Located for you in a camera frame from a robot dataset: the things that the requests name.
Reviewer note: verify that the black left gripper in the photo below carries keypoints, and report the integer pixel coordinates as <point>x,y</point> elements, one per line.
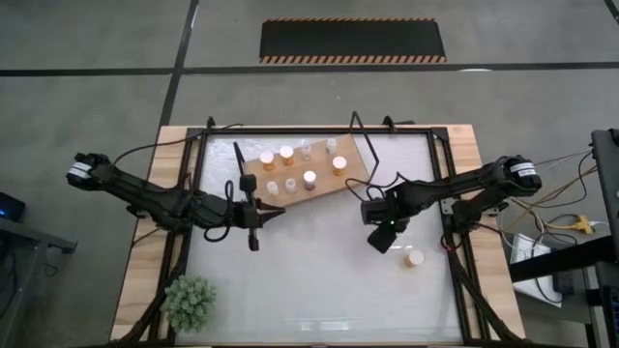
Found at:
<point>237,216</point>

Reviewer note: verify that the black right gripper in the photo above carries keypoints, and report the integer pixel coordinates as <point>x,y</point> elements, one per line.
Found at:
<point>382,212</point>

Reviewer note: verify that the white opaque medicine bottle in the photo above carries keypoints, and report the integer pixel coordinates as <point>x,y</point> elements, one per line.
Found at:
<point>273,187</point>

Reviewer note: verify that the clear medicine bottle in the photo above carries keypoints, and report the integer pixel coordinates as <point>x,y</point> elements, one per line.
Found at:
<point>331,145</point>
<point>306,149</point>
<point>290,184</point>

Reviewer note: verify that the pink medicine bottle white cap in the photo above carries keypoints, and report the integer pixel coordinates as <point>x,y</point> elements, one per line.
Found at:
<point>309,179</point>

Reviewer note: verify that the orange pill bottle white cap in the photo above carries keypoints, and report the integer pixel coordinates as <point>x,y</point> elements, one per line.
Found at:
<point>339,163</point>
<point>286,153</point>
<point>267,157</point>
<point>414,257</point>

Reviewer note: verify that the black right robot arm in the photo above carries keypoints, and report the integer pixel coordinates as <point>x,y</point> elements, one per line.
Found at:
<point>459,186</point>

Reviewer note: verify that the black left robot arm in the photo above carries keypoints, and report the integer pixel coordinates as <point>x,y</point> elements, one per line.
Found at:
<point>145,195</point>

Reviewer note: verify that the green artificial plant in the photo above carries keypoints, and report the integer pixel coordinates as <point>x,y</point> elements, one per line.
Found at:
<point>188,302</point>

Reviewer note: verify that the white box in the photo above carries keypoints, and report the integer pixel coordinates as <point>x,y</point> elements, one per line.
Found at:
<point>524,251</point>

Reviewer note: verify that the black hazard-striped floor mat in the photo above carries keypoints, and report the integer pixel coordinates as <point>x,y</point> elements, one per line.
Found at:
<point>352,41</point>

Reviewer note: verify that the black desk beam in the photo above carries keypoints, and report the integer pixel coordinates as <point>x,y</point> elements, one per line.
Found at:
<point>556,261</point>

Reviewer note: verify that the yellow power splitter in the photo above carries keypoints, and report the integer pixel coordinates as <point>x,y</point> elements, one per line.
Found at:
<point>581,224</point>

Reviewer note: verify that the grey side desk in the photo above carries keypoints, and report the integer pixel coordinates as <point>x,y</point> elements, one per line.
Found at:
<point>24,237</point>

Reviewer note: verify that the blue-lit black device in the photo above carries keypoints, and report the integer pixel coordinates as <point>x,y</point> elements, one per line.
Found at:
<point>9,208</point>

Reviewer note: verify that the wooden shelf black metal frame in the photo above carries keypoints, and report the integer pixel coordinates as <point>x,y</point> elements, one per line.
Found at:
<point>321,166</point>

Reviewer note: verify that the black aluminium table frame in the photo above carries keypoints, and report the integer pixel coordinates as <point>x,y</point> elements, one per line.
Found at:
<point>319,130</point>

